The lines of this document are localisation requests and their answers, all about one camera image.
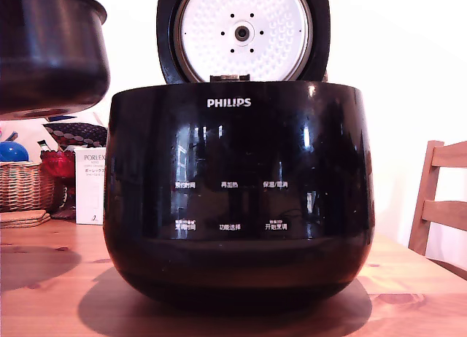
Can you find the red glass footed bowl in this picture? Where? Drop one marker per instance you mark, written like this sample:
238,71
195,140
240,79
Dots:
56,163

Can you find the rice cooker lid, silver plate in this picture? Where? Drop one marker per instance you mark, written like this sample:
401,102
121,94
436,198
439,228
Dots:
219,41

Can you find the blue ball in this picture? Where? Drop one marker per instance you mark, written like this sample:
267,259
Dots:
12,152

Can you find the small green white packet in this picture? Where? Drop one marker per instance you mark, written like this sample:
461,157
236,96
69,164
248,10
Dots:
43,146

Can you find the dark dotted patterned cloth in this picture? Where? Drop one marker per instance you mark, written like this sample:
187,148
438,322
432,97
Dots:
78,134

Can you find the black rice cooker pot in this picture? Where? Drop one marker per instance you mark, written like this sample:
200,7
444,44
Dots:
47,52

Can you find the wooden chair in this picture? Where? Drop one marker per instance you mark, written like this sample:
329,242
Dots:
434,209

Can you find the black Philips rice cooker body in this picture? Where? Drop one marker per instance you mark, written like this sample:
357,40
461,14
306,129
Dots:
237,162

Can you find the woven wicker basket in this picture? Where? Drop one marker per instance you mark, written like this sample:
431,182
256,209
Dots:
22,187

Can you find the white Porlex box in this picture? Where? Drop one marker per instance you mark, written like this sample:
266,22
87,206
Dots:
89,191

